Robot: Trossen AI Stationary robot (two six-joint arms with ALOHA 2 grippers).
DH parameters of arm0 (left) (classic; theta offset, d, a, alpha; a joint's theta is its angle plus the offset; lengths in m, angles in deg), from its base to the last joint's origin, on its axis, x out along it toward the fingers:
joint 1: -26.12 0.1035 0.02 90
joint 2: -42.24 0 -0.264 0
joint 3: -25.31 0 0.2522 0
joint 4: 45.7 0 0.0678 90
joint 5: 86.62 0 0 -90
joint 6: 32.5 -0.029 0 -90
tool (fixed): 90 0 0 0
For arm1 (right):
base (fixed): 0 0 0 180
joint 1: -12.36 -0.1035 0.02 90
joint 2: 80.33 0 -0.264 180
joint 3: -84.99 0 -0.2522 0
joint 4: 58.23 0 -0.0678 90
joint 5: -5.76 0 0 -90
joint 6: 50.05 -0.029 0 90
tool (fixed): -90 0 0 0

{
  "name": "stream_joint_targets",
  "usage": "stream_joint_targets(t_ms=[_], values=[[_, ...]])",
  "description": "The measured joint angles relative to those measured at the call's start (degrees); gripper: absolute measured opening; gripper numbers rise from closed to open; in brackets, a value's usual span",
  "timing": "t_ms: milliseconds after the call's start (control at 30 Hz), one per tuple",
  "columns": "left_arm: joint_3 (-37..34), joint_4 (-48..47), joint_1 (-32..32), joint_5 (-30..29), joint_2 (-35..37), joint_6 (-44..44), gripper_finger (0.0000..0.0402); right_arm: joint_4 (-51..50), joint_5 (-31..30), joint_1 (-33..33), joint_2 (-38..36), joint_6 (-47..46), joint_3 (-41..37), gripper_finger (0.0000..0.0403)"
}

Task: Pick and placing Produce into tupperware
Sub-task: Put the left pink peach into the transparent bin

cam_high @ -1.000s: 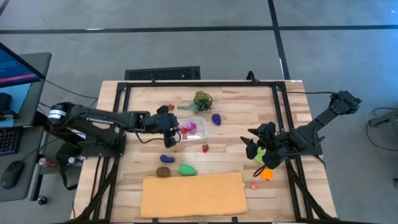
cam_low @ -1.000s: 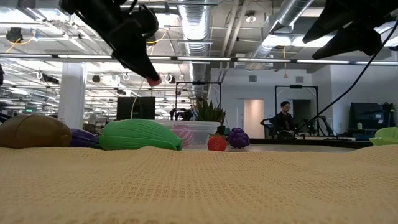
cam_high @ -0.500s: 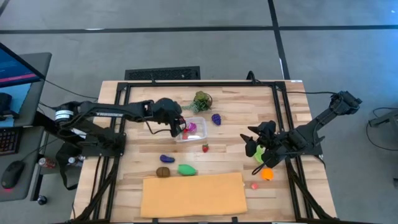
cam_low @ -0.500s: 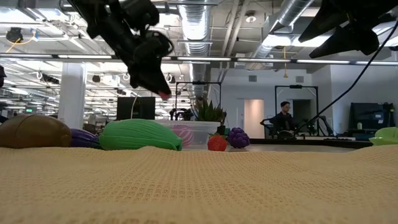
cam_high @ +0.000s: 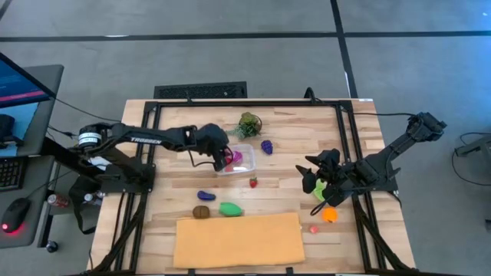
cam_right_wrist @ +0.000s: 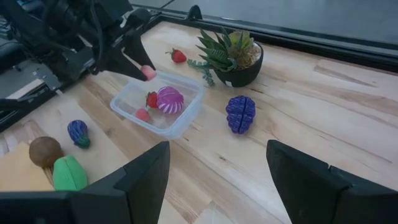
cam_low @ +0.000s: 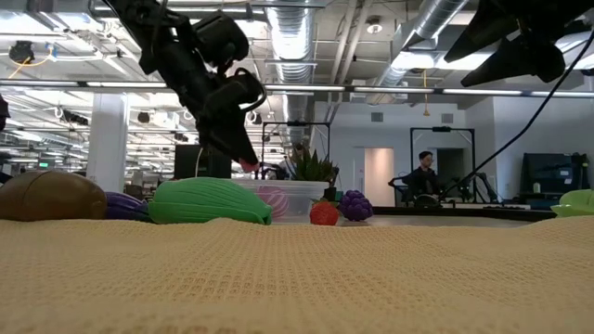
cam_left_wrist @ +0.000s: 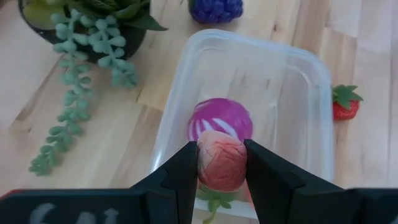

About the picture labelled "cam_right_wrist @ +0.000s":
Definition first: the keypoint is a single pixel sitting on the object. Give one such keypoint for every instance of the brown toy kiwi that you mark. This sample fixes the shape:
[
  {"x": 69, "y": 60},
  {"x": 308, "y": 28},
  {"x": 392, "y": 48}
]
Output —
[{"x": 45, "y": 152}]

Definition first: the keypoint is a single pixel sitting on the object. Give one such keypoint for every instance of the purple toy grapes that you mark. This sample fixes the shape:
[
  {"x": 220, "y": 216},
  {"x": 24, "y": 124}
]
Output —
[{"x": 240, "y": 114}]

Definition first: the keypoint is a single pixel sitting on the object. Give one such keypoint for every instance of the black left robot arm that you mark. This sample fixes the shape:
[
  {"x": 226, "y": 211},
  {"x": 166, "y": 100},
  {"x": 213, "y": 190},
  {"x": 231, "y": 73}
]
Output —
[{"x": 71, "y": 6}]

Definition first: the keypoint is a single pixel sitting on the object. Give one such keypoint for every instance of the clear plastic tupperware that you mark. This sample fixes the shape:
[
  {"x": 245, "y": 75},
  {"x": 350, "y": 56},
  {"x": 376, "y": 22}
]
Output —
[{"x": 129, "y": 104}]

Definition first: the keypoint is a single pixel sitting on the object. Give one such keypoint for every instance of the red toy strawberry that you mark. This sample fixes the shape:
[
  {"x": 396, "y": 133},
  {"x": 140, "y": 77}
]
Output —
[
  {"x": 178, "y": 56},
  {"x": 152, "y": 101}
]

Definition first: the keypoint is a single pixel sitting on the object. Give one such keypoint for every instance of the green ribbed toy vegetable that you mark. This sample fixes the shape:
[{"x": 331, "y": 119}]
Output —
[{"x": 69, "y": 174}]

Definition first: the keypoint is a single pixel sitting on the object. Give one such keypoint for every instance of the pink white striped toy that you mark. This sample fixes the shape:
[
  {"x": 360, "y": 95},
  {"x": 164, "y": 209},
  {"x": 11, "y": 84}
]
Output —
[{"x": 170, "y": 100}]

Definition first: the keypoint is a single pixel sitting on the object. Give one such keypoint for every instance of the small red round toy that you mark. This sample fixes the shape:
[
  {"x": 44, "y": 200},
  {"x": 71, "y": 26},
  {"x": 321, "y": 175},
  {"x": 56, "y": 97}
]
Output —
[{"x": 142, "y": 114}]

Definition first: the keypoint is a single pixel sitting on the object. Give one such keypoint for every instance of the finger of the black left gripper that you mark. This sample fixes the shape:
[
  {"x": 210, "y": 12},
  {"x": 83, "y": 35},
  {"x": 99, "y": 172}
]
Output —
[
  {"x": 138, "y": 46},
  {"x": 118, "y": 63}
]

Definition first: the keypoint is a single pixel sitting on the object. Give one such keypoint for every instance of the purple toy eggplant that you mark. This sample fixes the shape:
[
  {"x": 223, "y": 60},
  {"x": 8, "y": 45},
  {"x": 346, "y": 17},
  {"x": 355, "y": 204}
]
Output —
[{"x": 77, "y": 132}]

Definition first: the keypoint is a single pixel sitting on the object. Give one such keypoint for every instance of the yellow waffle cloth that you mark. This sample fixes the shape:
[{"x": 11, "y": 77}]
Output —
[{"x": 21, "y": 171}]

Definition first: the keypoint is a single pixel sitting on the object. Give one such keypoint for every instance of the small pink toy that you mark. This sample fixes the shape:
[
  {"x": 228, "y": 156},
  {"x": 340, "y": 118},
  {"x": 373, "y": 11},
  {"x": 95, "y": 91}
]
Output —
[{"x": 148, "y": 73}]

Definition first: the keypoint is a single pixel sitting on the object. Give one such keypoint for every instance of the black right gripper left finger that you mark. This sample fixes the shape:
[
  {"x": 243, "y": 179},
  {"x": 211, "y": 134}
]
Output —
[{"x": 124, "y": 202}]

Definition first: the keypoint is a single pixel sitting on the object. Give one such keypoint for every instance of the black frame clamp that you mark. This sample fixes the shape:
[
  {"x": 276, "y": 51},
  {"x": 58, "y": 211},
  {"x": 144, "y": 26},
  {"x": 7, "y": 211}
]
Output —
[{"x": 194, "y": 14}]

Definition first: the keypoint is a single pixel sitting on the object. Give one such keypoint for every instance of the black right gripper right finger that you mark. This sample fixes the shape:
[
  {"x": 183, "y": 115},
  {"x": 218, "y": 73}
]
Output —
[{"x": 326, "y": 199}]

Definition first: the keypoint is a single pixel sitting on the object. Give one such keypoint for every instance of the succulent plant in black pot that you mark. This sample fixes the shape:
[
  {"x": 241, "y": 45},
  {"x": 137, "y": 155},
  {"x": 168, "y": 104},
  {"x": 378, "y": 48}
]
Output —
[{"x": 239, "y": 74}]

